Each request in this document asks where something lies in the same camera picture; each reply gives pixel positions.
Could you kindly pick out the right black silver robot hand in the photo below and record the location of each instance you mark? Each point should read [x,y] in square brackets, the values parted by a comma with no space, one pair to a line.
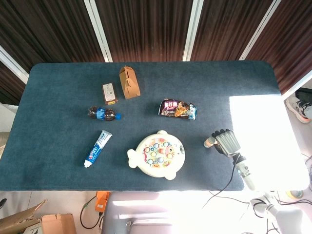
[228,142]

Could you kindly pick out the orange toy hammer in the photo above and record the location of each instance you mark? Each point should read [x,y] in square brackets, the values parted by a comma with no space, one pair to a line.
[209,142]

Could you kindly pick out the white fish-shaped whack-a-mole toy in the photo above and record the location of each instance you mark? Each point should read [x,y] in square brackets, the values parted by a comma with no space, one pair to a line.
[156,156]

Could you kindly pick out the dark snack bag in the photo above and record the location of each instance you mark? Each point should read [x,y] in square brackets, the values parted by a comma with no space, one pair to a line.
[175,109]

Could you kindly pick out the white orange sneaker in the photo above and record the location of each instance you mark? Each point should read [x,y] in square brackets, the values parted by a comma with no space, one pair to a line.
[298,109]

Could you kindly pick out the yellow tape roll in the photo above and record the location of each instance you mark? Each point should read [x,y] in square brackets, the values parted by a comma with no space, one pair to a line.
[293,194]

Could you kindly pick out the dark blue table mat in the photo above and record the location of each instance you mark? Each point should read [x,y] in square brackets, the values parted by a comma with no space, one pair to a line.
[170,78]

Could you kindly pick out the grey robot torso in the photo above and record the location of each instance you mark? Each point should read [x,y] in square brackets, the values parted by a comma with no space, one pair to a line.
[158,214]

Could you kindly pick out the kraft paper gable box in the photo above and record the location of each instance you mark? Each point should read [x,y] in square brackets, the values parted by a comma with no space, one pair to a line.
[130,85]

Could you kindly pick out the small cola bottle blue label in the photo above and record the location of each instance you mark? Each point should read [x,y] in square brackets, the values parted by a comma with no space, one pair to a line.
[106,114]

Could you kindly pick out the small brown box white label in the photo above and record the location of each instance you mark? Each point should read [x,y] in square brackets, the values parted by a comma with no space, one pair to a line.
[109,92]

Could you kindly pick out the blue white toothpaste tube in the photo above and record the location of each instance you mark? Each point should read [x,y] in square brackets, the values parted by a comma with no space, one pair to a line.
[97,148]

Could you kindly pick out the orange device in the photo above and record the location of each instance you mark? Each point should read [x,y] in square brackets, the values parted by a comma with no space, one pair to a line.
[102,201]

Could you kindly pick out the open cardboard box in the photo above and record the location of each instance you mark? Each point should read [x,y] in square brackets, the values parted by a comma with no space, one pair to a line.
[58,224]

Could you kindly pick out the torn flat cardboard piece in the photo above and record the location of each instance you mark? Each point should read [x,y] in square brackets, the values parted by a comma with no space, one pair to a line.
[19,219]

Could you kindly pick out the white partition post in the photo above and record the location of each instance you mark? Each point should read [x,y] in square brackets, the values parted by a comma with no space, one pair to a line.
[100,31]
[14,65]
[259,31]
[193,29]
[296,86]

